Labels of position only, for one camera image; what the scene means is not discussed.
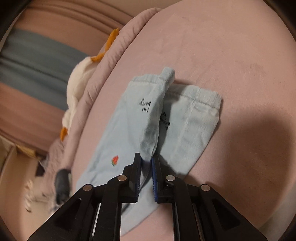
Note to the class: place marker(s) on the pink and blue curtain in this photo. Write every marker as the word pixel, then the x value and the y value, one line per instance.
pixel 47 41

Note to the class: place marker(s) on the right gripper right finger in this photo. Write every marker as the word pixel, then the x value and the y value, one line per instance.
pixel 199 212

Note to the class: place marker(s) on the light blue denim pants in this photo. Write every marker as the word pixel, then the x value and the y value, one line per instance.
pixel 153 116

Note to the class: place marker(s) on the pink bed sheet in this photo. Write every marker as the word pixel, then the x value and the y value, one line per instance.
pixel 243 51

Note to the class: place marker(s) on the wooden shelf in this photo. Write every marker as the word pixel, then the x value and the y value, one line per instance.
pixel 10 149

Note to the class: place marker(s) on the white goose plush toy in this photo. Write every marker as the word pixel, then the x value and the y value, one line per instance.
pixel 77 82

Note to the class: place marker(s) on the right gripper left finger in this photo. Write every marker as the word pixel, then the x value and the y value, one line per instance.
pixel 94 213

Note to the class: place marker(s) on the dark folded jeans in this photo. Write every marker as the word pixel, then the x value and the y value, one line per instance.
pixel 62 186

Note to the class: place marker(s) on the pink quilted comforter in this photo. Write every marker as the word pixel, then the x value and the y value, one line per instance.
pixel 85 133

